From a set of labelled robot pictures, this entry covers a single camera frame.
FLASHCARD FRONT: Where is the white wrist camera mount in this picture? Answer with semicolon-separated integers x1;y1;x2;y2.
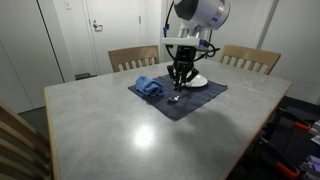
161;36;211;48

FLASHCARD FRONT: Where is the silver metal spoon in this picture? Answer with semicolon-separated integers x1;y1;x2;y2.
166;92;193;103

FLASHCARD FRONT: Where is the orange clamp grip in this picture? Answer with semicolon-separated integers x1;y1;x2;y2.
293;121;312;132
274;161;301;179

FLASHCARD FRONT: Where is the dark blue woven placemat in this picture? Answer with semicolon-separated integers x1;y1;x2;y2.
127;73;229;122

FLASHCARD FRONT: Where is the blue folded cloth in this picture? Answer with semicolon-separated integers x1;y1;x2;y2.
134;75;165;98

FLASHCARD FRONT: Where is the grey box stack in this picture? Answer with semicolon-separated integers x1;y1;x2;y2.
307;119;320;146

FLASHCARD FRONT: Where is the white door with lever handle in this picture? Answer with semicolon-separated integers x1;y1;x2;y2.
82;0;143;76

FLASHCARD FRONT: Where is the silver lever door handle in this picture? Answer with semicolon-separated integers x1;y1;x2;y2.
92;19;104;33

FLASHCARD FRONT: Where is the purple grey box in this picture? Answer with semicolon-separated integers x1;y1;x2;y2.
299;154;320;180

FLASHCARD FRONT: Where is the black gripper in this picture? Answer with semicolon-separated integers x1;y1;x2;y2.
166;45;200;92

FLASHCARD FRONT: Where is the light wooden slatted chair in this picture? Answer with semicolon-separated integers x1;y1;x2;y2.
218;44;282;76
107;44;161;74
0;101;55;180

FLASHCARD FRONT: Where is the black metal cart frame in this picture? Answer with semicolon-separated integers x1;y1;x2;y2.
233;105;320;180

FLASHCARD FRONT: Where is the large white cabinet panel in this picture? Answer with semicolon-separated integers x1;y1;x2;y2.
0;0;65;114

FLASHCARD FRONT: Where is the white round plate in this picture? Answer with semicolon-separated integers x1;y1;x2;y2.
184;73;209;89

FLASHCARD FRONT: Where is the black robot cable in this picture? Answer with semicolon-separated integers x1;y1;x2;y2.
163;0;177;62

